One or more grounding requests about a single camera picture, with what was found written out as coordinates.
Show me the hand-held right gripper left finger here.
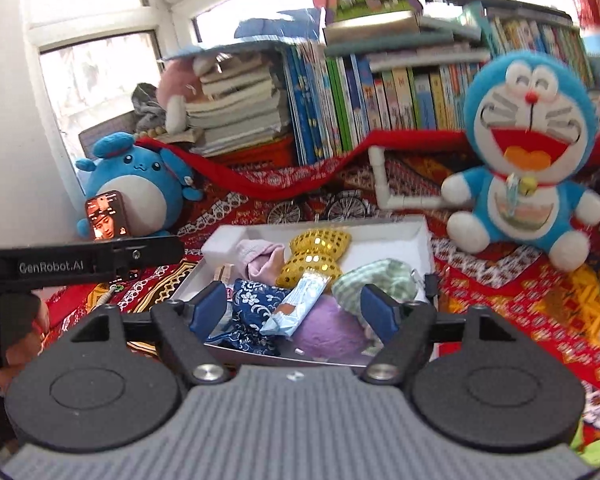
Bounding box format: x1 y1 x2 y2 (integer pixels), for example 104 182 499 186
70 281 231 385

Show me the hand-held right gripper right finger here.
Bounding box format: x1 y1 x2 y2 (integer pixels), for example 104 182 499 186
360 285 523 386

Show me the green checked cloth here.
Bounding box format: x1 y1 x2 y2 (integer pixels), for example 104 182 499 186
331 258 419 319

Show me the blue floral cloth pouch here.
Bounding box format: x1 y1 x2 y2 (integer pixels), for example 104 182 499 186
207 279 294 357

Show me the purple plush toy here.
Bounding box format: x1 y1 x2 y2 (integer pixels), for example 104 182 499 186
290 294 372 362

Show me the white sponge block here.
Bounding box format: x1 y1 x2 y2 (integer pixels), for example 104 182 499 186
201 232 251 262

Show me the pink towel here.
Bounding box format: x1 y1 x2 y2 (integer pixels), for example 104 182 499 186
235 240 287 284

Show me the white cardboard box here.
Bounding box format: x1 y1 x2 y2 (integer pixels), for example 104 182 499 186
172 215 439 367

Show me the light blue snack wrapper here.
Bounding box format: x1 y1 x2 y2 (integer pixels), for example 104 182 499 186
260 269 330 339

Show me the person's left hand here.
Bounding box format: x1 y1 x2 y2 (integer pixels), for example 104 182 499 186
0 300 51 395

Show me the smartphone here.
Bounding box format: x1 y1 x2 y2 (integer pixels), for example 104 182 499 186
85 190 130 242

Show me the round blue plush toy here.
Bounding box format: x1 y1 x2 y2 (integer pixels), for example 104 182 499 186
75 132 204 239

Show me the red patterned blanket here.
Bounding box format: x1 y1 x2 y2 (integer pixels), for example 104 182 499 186
45 130 600 441

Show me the white plastic pipe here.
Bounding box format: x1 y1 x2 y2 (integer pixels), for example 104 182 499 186
370 146 447 210

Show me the orange plastic crate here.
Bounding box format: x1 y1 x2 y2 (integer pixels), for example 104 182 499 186
210 135 297 169

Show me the grey cloth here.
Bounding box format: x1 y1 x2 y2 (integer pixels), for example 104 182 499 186
131 82 169 134

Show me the stack of flat books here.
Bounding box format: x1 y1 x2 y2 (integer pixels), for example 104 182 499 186
182 52 294 157

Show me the pink plush toy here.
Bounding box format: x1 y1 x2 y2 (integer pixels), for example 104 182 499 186
157 57 207 134

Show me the row of upright books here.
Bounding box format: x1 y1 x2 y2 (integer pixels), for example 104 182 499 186
280 7 597 167

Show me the blue cat robot plush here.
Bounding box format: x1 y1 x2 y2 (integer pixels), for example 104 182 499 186
441 51 600 272

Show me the grey phone lanyard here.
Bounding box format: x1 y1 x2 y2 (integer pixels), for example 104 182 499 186
97 282 124 307

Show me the white window frame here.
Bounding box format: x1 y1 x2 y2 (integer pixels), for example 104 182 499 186
20 0 331 211

